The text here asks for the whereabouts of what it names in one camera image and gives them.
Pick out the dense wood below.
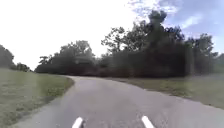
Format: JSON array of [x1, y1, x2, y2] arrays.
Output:
[[34, 9, 224, 79]]

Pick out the grey asphalt path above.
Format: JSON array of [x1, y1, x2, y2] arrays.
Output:
[[9, 75, 224, 128]]

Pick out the robot's own part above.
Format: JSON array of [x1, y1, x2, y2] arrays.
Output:
[[141, 115, 155, 128], [71, 116, 84, 128]]

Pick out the grass field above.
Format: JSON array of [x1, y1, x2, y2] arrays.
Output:
[[106, 73, 224, 110], [0, 67, 75, 128]]

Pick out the dark trees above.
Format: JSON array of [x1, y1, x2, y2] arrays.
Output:
[[0, 44, 33, 73]]

